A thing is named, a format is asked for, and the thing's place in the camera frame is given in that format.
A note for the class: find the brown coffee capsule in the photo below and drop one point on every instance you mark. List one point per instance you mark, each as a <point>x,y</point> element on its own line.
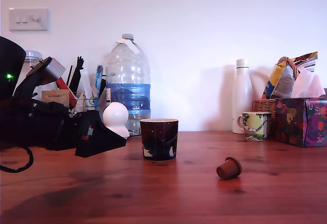
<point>229,169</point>

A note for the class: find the dark patterned coffee cup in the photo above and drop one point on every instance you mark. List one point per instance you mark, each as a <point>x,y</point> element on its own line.
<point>159,139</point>

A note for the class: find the black flat kitchen tool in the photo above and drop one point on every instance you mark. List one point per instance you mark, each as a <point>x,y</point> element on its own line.
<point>102,88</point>

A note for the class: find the white plastic kitchen utensil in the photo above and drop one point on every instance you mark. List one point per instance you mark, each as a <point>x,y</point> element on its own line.
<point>86,83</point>

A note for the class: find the blue packaged kitchen tool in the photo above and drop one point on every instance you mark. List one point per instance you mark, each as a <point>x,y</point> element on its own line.
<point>99,80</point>

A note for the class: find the brown cardboard box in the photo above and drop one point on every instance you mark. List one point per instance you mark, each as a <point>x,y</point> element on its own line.
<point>55,97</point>

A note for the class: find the large clear water bottle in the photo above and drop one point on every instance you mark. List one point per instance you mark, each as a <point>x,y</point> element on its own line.
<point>127,80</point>

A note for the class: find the thin black stick utensil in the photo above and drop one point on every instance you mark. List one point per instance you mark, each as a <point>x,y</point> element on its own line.
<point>69,77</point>

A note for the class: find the black slotted kitchen utensil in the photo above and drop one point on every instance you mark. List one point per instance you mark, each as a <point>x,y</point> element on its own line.
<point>78,73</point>

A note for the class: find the clear plastic lidded container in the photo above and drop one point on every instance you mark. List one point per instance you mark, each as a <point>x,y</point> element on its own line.
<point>33,54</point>

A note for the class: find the white metal bottle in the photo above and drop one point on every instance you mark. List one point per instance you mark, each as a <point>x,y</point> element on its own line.
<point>242,93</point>

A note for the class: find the green illustrated mug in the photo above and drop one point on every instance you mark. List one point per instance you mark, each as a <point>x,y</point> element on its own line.
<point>255,126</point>

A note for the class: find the yellow blue foil snack bag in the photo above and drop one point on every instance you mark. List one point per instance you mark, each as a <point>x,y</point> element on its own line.
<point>279,80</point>

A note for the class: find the floral purple tissue box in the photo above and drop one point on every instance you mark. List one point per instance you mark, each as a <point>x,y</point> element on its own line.
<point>299,121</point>

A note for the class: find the striped foil snack bag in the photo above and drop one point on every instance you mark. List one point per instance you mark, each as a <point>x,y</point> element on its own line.
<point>307,60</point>

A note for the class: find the small white round camera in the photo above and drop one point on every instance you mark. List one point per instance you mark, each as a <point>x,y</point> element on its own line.
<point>115,114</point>

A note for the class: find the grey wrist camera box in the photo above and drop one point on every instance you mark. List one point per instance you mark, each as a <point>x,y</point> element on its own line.
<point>55,69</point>

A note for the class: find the white light switch plate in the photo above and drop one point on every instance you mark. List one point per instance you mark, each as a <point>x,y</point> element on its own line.
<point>28,19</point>

